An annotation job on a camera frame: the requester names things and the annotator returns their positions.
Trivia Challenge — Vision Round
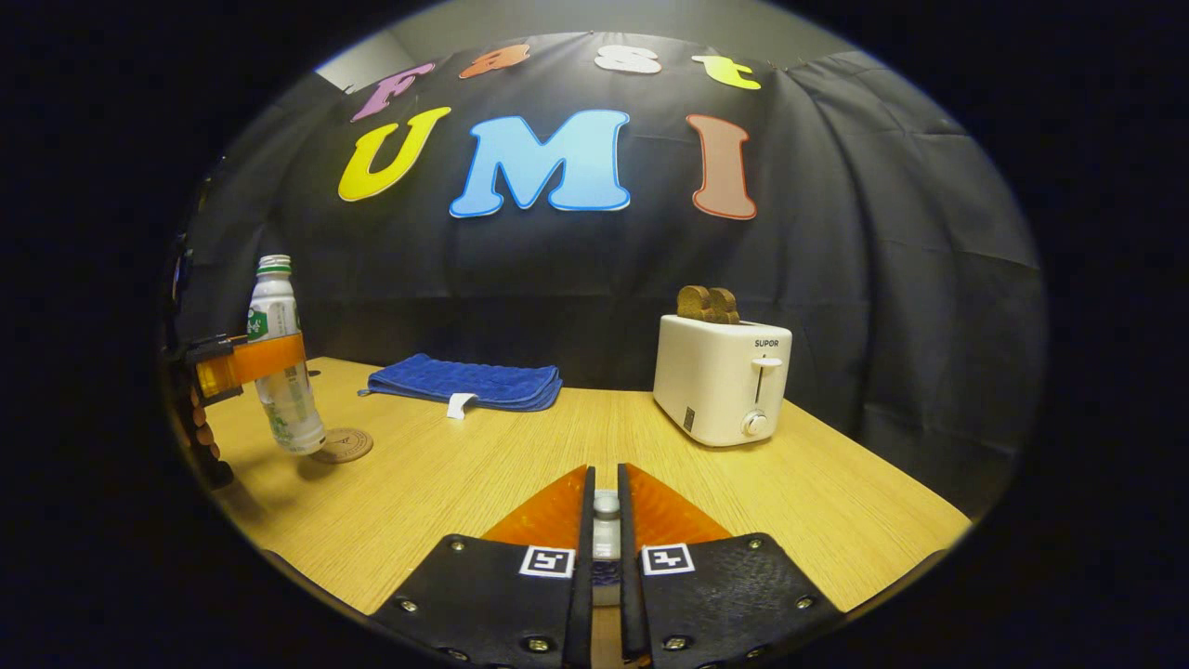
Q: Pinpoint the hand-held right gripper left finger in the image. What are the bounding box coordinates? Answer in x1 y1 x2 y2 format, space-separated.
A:
370 465 597 669

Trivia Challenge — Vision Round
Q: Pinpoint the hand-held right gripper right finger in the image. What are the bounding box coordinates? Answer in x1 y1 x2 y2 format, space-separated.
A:
617 463 844 668

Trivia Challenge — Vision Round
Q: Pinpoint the white water bottle green label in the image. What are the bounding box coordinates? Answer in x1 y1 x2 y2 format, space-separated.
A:
247 255 328 456

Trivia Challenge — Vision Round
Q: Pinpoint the white teacup lid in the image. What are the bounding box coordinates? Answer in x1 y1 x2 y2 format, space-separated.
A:
591 490 622 607

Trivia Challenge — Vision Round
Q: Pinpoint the round wooden coaster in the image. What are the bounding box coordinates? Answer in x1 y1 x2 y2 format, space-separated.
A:
309 426 375 465

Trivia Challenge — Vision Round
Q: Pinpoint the blue folded towel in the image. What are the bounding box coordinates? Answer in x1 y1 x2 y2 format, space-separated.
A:
359 352 565 420

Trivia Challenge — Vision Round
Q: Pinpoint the white toaster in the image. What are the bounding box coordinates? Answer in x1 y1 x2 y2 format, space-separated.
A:
653 314 794 449

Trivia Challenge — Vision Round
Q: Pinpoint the black backdrop cloth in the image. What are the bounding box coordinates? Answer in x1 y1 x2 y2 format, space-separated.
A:
172 33 1051 517

